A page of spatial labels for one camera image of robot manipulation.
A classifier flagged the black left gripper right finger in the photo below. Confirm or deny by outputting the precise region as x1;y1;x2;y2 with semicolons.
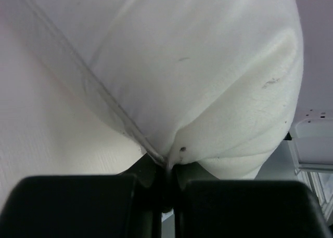
173;163;332;237

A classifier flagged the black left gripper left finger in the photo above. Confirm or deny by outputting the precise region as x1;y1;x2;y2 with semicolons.
1;156;163;237

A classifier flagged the right side frame rail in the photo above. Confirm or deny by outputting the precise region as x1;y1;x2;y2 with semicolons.
297;170;332;225

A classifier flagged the white pillow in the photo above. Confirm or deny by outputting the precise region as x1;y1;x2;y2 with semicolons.
17;0;303;179

